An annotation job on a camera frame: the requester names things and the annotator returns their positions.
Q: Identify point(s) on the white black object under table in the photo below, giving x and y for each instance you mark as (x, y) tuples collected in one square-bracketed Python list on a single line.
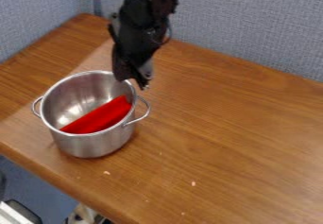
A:
[(82, 215)]

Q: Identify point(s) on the stainless steel pot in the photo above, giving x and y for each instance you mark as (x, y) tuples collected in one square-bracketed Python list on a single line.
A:
[(73, 97)]

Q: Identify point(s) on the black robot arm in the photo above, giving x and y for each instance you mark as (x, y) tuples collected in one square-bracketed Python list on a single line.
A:
[(142, 12)]

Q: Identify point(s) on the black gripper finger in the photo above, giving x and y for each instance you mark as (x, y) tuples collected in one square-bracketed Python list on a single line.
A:
[(142, 76), (121, 68)]

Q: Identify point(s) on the red block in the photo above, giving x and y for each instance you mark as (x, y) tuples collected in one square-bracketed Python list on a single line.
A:
[(101, 118)]

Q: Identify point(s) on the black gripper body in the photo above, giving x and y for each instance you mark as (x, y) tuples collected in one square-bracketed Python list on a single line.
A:
[(136, 43)]

